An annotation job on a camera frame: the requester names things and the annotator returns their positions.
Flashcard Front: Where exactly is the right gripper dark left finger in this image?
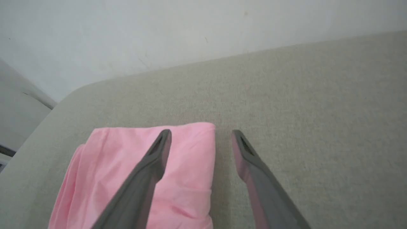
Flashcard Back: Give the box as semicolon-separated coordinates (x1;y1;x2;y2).
91;129;172;229

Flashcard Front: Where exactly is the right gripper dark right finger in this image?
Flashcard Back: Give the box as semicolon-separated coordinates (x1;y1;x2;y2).
231;129;312;229

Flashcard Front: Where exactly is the pink cotton garment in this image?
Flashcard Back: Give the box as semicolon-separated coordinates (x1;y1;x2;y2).
48;122;216;229

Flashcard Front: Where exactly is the grey fabric sofa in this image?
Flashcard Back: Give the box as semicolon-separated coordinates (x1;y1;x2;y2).
0;30;407;229

